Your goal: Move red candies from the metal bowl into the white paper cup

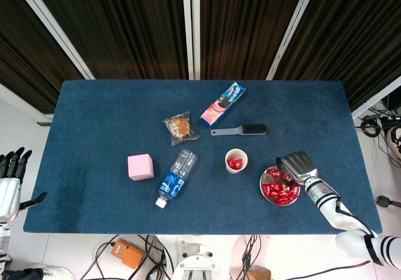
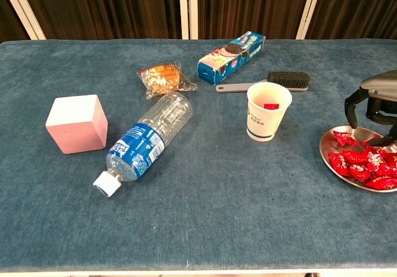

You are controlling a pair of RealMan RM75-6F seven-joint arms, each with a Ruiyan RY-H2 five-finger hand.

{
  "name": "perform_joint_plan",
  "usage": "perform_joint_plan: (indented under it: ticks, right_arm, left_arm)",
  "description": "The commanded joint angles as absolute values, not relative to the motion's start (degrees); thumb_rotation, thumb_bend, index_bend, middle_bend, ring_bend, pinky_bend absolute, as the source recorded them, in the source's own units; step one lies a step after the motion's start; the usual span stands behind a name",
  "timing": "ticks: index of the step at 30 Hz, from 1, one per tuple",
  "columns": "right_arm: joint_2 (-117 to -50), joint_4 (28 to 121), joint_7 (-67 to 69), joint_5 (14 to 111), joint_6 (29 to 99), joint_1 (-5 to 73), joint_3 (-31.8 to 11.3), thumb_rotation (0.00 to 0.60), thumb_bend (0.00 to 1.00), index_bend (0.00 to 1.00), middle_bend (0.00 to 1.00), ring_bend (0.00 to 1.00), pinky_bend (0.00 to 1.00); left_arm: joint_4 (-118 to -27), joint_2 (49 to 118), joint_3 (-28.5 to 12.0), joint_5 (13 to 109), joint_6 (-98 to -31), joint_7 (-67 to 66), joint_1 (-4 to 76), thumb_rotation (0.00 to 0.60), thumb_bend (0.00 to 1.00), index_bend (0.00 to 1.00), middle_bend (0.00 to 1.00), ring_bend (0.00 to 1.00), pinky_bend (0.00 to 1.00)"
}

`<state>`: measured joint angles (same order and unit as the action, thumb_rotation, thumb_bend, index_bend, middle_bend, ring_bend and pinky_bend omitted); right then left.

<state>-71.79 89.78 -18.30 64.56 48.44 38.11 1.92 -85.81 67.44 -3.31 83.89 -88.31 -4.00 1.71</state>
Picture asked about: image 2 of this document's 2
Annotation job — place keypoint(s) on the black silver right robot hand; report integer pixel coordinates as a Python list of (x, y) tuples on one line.
[(381, 83)]

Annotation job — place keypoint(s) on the red candy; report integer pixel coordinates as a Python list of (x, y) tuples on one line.
[(382, 183), (271, 106), (373, 140), (338, 164), (353, 157), (376, 162), (392, 161), (359, 173), (344, 138)]

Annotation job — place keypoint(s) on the oval metal plate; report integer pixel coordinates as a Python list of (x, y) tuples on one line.
[(328, 143)]

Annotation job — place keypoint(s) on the white paper cup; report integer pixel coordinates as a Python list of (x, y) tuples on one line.
[(263, 125)]

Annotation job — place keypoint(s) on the dark brown curtain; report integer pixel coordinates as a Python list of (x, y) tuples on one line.
[(7, 23), (102, 9), (251, 7), (356, 9)]

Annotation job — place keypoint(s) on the grey brush black bristles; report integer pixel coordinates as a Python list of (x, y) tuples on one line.
[(288, 78)]

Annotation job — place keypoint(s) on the blue cookie box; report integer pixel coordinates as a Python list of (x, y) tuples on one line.
[(229, 60)]

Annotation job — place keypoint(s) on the blue velvet table cloth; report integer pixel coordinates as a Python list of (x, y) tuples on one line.
[(217, 196)]

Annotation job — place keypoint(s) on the wrapped bread bun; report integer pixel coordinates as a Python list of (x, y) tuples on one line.
[(161, 78)]

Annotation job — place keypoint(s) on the clear plastic bottle blue label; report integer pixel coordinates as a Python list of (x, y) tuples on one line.
[(139, 147)]

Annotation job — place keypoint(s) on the pink foam cube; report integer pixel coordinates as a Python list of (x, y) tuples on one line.
[(77, 128)]

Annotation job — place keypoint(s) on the white frame post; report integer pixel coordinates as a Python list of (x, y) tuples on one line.
[(188, 9), (26, 10), (310, 9)]

